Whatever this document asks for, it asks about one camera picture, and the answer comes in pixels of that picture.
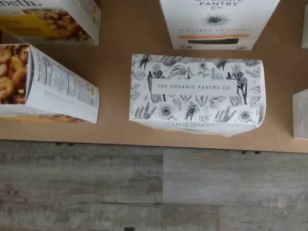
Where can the white box pink strip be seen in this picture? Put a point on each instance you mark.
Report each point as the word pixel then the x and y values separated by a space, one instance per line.
pixel 302 115

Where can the brown particle shelf board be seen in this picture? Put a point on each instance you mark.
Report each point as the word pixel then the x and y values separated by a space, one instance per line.
pixel 115 72

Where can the white yellow granola box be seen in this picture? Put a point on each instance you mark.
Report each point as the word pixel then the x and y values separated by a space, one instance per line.
pixel 48 24
pixel 48 84

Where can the white box yellow strip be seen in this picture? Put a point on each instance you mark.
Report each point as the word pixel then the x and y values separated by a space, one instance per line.
pixel 216 14
pixel 192 101

